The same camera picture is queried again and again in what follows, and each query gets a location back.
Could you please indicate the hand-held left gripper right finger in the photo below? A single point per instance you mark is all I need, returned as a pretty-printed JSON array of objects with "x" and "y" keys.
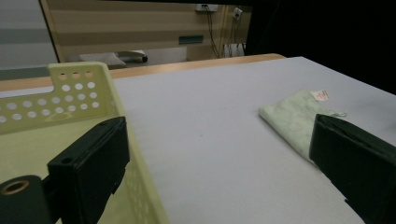
[{"x": 358, "y": 161}]

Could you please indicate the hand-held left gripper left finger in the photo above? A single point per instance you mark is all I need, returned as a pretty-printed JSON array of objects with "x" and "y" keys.
[{"x": 90, "y": 161}]

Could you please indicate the yellow-green perforated plastic basket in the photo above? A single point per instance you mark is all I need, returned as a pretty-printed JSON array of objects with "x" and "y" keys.
[{"x": 31, "y": 146}]

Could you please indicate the light green patterned cloth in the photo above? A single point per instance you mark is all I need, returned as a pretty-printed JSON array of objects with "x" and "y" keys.
[{"x": 289, "y": 121}]

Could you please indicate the white object with black end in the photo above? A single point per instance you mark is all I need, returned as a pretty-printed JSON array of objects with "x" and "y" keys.
[{"x": 134, "y": 56}]

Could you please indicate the grey table mat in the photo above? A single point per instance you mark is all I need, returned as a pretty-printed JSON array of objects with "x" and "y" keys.
[{"x": 202, "y": 124}]

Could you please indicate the black curtain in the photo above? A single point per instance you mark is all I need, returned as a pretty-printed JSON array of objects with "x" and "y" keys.
[{"x": 327, "y": 28}]

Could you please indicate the beige wooden panel cabinet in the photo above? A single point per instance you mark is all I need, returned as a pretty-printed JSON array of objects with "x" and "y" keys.
[{"x": 124, "y": 21}]

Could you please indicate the teal label plate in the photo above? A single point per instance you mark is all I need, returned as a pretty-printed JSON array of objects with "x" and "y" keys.
[{"x": 190, "y": 39}]

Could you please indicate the white power strip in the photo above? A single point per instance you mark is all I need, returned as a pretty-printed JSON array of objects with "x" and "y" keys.
[{"x": 207, "y": 7}]

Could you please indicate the white wall socket plug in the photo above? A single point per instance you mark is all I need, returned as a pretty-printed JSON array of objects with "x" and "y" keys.
[{"x": 237, "y": 13}]

